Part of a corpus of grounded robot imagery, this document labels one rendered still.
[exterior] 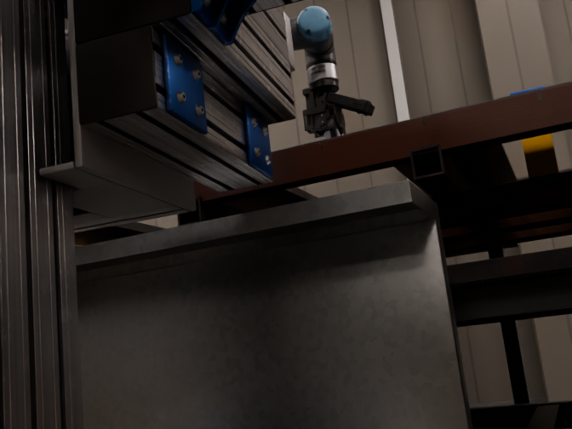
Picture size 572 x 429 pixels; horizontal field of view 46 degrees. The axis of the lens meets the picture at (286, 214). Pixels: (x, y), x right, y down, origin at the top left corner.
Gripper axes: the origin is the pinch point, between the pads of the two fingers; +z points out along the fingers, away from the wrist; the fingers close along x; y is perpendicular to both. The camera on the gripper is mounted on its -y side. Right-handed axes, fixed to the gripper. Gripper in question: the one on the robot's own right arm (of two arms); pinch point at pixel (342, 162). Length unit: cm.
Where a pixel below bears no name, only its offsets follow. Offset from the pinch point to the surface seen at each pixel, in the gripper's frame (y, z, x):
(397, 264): -20, 31, 45
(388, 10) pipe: 24, -147, -217
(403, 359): -19, 46, 45
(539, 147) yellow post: -43, 12, 24
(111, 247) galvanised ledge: 21, 23, 61
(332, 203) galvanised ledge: -16, 23, 61
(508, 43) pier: -37, -102, -202
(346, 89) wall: 58, -109, -223
